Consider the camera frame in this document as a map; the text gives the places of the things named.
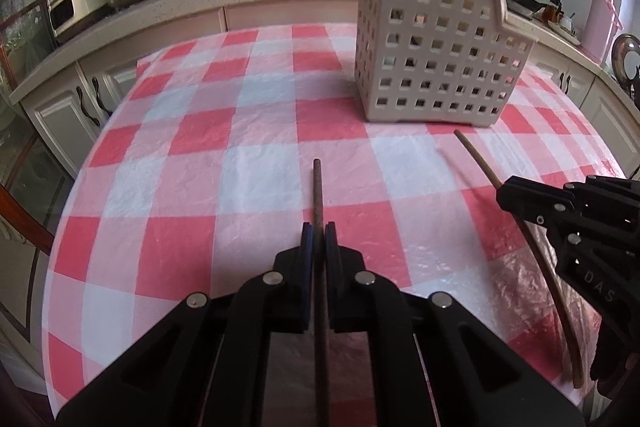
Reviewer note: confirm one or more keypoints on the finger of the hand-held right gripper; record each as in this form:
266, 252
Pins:
600, 272
550, 204

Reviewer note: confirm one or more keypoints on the white serving tray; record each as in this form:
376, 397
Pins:
565, 34

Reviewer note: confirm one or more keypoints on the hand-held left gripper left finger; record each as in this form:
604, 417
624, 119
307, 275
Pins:
307, 267

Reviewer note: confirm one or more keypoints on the red white checked tablecloth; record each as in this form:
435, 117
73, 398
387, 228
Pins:
200, 157

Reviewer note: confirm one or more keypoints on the pink thermos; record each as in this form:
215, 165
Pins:
600, 27

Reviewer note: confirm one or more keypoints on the cream electric cooker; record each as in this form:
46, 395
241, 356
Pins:
75, 2

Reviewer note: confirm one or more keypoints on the white small cup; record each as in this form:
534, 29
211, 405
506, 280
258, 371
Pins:
567, 23

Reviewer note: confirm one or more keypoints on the brown wooden chopstick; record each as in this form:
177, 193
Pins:
478, 160
318, 192

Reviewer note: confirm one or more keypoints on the dark small bottle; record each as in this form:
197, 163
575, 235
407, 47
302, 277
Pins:
553, 6

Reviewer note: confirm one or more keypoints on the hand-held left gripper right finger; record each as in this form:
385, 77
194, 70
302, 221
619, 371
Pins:
331, 267

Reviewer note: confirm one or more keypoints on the glass pot lid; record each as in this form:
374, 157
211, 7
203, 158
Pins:
627, 67

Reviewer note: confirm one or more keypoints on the beige perforated utensil basket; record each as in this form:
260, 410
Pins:
440, 57

